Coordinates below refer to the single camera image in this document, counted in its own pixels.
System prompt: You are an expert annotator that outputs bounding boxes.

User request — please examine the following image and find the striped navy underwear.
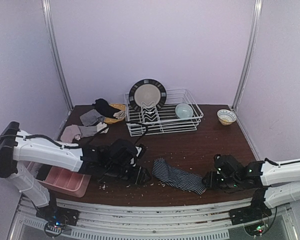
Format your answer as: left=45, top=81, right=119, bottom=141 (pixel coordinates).
left=152, top=158, right=207, bottom=195

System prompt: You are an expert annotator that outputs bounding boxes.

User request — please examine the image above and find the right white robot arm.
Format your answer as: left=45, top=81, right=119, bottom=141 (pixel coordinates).
left=202, top=154, right=300, bottom=210

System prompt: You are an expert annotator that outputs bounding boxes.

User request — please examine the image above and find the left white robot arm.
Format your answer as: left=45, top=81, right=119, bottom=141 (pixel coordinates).
left=0, top=121, right=151, bottom=211

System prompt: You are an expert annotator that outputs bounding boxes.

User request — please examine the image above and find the grey striped underwear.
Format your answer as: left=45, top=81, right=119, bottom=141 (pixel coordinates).
left=79, top=109, right=106, bottom=127

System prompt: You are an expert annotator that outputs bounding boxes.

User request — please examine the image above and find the beige pink underwear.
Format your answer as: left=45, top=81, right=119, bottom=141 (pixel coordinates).
left=60, top=124, right=82, bottom=144

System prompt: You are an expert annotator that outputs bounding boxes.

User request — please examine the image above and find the grey sock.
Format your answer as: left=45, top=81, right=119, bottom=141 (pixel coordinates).
left=78, top=122, right=109, bottom=138

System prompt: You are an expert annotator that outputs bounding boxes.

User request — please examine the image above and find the white cream sock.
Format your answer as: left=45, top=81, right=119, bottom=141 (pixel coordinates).
left=113, top=110, right=126, bottom=120

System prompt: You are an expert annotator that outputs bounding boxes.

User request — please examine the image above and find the pink plastic organizer box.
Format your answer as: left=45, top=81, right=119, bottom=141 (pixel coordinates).
left=37, top=166, right=91, bottom=198

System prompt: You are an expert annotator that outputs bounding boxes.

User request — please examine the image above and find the black sock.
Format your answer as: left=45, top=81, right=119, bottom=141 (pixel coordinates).
left=92, top=98, right=121, bottom=119

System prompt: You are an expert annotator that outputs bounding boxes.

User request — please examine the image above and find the patterned white yellow bowl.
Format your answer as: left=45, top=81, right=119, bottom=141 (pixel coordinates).
left=217, top=109, right=237, bottom=126

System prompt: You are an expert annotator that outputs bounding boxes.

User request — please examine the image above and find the black rimmed grey plate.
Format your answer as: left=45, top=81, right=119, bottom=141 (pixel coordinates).
left=128, top=79, right=167, bottom=112

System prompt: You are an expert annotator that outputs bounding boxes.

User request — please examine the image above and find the light blue bowl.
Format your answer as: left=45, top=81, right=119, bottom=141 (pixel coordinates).
left=175, top=103, right=194, bottom=119

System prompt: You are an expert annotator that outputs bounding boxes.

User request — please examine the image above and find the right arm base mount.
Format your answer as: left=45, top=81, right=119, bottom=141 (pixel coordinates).
left=229, top=199, right=278, bottom=238

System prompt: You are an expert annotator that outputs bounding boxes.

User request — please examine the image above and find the white wire dish rack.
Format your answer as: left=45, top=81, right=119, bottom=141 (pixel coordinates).
left=124, top=89, right=204, bottom=137

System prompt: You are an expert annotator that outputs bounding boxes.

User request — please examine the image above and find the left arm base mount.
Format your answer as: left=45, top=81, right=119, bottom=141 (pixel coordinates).
left=35, top=206, right=80, bottom=239

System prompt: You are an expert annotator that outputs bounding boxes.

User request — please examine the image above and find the right metal frame post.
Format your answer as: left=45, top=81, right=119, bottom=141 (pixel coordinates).
left=231, top=0, right=264, bottom=112

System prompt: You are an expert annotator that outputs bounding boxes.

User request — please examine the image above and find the metal frame post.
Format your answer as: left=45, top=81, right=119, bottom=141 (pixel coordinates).
left=231, top=0, right=264, bottom=112
left=41, top=0, right=74, bottom=112

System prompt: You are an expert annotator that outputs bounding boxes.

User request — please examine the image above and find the left metal frame post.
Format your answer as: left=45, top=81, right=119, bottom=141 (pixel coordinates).
left=41, top=0, right=74, bottom=112

